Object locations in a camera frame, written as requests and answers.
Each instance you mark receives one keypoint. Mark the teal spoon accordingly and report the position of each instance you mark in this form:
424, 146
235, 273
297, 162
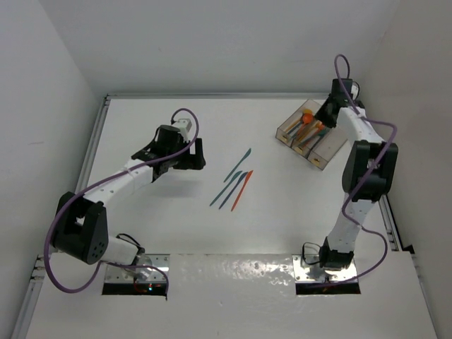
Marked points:
294, 129

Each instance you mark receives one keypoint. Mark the orange-red knife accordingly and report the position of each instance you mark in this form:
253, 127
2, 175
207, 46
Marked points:
247, 178

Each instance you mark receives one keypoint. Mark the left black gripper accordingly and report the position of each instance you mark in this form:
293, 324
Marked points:
191, 161

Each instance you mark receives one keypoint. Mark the yellow spoon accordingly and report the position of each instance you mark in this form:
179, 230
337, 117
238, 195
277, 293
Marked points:
305, 111

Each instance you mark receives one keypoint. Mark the yellow fork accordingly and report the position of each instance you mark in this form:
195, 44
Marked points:
306, 139

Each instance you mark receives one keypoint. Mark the metal base plate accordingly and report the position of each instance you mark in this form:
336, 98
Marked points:
306, 274
148, 281

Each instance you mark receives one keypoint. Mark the dark blue knife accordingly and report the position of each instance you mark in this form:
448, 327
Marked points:
236, 180

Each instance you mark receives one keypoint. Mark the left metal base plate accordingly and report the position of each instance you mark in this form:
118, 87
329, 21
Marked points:
148, 281

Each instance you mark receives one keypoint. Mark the clear container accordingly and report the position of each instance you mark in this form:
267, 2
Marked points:
323, 151
281, 135
295, 145

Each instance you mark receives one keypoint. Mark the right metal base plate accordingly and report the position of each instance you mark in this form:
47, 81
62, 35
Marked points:
306, 274

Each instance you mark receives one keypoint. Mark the teal fork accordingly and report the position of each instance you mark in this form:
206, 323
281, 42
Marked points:
313, 142

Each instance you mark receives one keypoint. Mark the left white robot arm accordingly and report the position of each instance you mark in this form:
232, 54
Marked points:
82, 230

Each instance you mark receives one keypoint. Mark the orange-red spoon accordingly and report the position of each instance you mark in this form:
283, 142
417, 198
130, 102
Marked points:
306, 119

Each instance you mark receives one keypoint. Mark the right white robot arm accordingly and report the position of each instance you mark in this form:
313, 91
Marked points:
367, 176

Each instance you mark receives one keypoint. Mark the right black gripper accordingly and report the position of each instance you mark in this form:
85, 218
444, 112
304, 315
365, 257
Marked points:
320, 116

